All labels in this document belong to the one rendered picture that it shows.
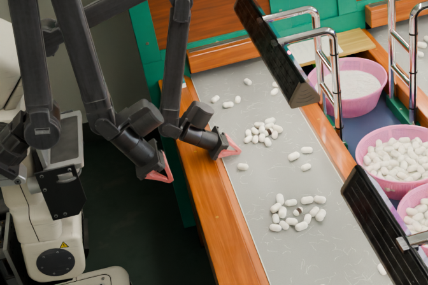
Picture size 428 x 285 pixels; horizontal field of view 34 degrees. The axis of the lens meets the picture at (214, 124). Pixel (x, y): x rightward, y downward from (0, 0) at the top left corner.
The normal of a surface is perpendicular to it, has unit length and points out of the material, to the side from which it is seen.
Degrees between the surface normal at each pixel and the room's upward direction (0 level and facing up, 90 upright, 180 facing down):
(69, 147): 0
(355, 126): 0
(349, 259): 0
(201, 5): 90
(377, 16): 90
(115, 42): 90
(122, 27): 90
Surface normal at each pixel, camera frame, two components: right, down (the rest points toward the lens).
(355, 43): -0.16, -0.81
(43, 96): 0.22, 0.38
